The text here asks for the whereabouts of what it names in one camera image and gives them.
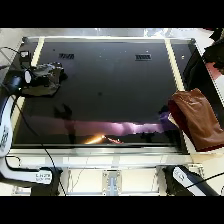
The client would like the dark grey T-shirt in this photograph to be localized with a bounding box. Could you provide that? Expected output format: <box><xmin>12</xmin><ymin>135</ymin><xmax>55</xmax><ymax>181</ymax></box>
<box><xmin>22</xmin><ymin>62</ymin><xmax>69</xmax><ymax>98</ymax></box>

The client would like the dark red garment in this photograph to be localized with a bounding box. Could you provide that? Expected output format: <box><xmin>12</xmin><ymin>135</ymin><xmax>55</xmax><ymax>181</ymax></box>
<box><xmin>167</xmin><ymin>99</ymin><xmax>224</xmax><ymax>153</ymax></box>

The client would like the brown garment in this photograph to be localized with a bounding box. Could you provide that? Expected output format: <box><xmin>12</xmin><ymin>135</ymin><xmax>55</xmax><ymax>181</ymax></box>
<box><xmin>171</xmin><ymin>87</ymin><xmax>224</xmax><ymax>151</ymax></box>

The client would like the heap of clothes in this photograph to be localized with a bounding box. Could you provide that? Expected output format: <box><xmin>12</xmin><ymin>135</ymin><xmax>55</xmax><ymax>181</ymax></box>
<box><xmin>201</xmin><ymin>28</ymin><xmax>224</xmax><ymax>81</ymax></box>

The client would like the silver frame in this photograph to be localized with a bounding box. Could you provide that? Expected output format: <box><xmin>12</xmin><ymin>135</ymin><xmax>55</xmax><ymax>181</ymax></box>
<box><xmin>6</xmin><ymin>34</ymin><xmax>210</xmax><ymax>197</ymax></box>

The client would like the black cable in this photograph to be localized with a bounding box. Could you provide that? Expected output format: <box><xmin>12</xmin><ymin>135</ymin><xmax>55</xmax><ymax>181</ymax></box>
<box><xmin>11</xmin><ymin>94</ymin><xmax>67</xmax><ymax>197</ymax></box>
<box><xmin>185</xmin><ymin>171</ymin><xmax>224</xmax><ymax>189</ymax></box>

